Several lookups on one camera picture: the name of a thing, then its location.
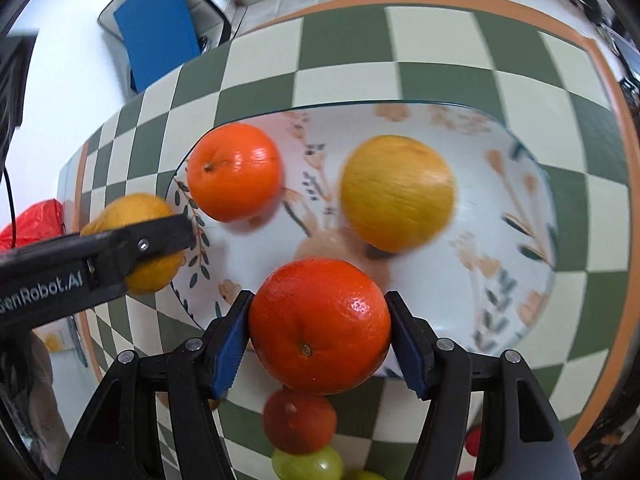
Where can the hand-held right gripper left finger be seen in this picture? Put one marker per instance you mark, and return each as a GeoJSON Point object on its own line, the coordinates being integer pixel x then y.
{"type": "Point", "coordinates": [231, 355]}

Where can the yellow lemon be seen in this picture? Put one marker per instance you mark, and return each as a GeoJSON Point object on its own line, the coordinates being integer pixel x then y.
{"type": "Point", "coordinates": [127, 210]}

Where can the small red fruit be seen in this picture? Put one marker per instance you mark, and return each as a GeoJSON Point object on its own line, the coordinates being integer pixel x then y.
{"type": "Point", "coordinates": [473, 441]}
{"type": "Point", "coordinates": [465, 476]}

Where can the green checkered tablecloth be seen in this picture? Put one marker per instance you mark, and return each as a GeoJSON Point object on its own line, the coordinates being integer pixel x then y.
{"type": "Point", "coordinates": [350, 40]}

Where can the person's left forearm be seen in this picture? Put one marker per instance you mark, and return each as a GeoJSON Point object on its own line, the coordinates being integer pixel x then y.
{"type": "Point", "coordinates": [27, 385]}

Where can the glossy orange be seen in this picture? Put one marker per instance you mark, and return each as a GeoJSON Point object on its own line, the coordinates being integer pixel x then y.
{"type": "Point", "coordinates": [232, 172]}

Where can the large deep orange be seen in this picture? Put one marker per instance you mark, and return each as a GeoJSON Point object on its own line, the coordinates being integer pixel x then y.
{"type": "Point", "coordinates": [320, 325]}

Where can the white floral bowl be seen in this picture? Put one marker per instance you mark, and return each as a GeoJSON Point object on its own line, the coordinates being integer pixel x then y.
{"type": "Point", "coordinates": [450, 280]}

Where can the green grape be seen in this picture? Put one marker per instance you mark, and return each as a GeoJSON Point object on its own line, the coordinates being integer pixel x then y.
{"type": "Point", "coordinates": [365, 476]}
{"type": "Point", "coordinates": [310, 466]}

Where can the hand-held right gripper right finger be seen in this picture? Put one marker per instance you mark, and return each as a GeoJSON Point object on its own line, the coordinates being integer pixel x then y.
{"type": "Point", "coordinates": [406, 347]}

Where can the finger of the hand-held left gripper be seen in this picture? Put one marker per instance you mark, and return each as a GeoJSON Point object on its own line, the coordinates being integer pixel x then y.
{"type": "Point", "coordinates": [150, 241]}

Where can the black device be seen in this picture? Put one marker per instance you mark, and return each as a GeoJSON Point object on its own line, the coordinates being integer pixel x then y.
{"type": "Point", "coordinates": [12, 90]}

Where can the large yellow orange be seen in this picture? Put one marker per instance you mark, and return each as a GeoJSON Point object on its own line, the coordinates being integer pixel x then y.
{"type": "Point", "coordinates": [397, 192]}

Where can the blue seat chair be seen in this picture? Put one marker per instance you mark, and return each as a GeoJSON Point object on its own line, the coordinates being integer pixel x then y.
{"type": "Point", "coordinates": [155, 30]}

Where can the small tangerine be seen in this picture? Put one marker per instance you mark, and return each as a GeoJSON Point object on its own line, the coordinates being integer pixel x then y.
{"type": "Point", "coordinates": [300, 422]}

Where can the red plastic bag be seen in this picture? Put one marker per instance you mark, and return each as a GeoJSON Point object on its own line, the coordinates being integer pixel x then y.
{"type": "Point", "coordinates": [35, 222]}

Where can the black stand equipment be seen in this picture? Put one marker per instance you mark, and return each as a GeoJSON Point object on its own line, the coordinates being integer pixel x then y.
{"type": "Point", "coordinates": [597, 7]}

